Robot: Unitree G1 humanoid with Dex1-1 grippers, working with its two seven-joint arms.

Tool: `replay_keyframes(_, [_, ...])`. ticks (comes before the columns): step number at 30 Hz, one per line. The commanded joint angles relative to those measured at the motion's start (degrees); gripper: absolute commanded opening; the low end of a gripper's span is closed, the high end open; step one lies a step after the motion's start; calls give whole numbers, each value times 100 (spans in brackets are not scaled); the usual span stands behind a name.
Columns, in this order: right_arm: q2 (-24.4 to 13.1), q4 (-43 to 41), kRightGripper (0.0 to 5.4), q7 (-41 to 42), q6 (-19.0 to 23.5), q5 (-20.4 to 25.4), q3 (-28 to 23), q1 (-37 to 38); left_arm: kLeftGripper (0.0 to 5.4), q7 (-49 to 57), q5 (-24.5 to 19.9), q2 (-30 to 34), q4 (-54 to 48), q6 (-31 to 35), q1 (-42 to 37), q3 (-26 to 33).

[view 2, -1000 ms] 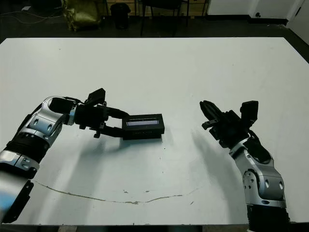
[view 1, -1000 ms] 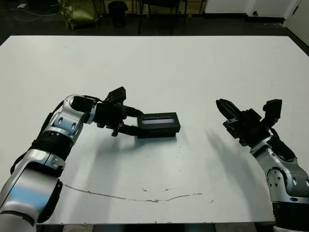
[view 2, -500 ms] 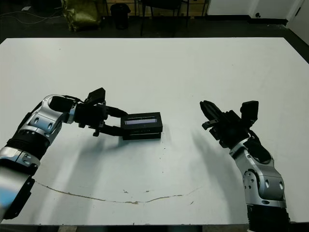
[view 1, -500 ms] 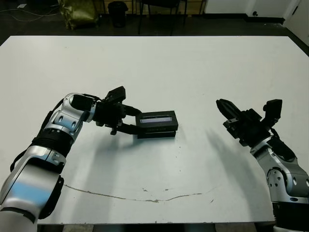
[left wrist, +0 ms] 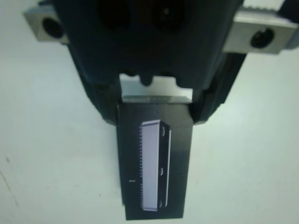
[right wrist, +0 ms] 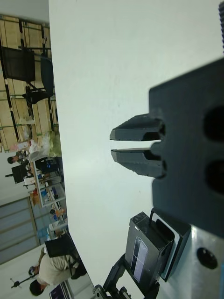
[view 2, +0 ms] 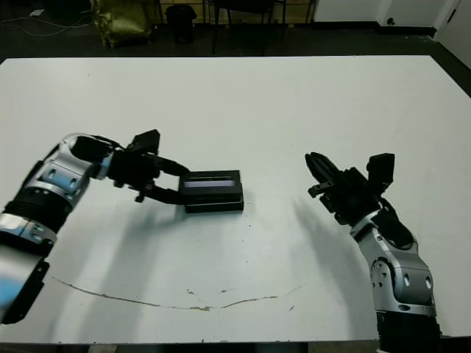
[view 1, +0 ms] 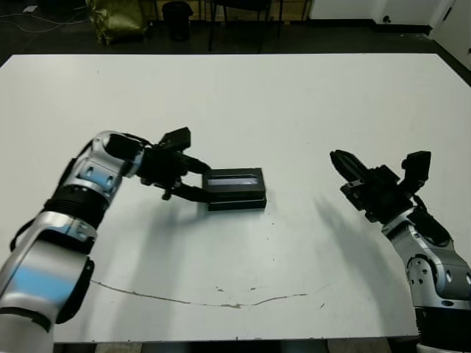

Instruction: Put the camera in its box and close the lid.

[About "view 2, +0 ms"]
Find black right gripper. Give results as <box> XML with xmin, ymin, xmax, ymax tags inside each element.
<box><xmin>304</xmin><ymin>151</ymin><xmax>386</xmax><ymax>227</ymax></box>

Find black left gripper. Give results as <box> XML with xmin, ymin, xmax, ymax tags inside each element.
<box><xmin>107</xmin><ymin>148</ymin><xmax>192</xmax><ymax>206</ymax></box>

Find black box lid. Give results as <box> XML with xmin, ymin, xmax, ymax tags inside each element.
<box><xmin>177</xmin><ymin>169</ymin><xmax>244</xmax><ymax>204</ymax></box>

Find black box with white insert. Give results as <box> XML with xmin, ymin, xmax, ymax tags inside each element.
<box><xmin>184</xmin><ymin>198</ymin><xmax>245</xmax><ymax>215</ymax></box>

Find black waste bin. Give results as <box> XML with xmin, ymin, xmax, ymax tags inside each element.
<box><xmin>165</xmin><ymin>4</ymin><xmax>197</xmax><ymax>46</ymax></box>

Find yellow-green plastic bag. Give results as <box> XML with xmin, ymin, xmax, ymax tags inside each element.
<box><xmin>89</xmin><ymin>0</ymin><xmax>153</xmax><ymax>49</ymax></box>

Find black mesh office chair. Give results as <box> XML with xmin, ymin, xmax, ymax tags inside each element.
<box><xmin>210</xmin><ymin>0</ymin><xmax>288</xmax><ymax>57</ymax></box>

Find white door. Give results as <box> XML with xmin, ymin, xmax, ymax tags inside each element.
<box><xmin>433</xmin><ymin>0</ymin><xmax>471</xmax><ymax>70</ymax></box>

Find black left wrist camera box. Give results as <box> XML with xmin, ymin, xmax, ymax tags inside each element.
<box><xmin>128</xmin><ymin>129</ymin><xmax>162</xmax><ymax>157</ymax></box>

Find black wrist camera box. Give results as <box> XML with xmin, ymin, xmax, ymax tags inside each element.
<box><xmin>128</xmin><ymin>129</ymin><xmax>162</xmax><ymax>157</ymax></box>
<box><xmin>366</xmin><ymin>151</ymin><xmax>397</xmax><ymax>193</ymax></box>

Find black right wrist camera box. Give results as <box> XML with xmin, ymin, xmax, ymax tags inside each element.
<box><xmin>366</xmin><ymin>151</ymin><xmax>397</xmax><ymax>193</ymax></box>

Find white floor cable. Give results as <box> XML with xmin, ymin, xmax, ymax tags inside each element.
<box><xmin>0</xmin><ymin>15</ymin><xmax>93</xmax><ymax>38</ymax></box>

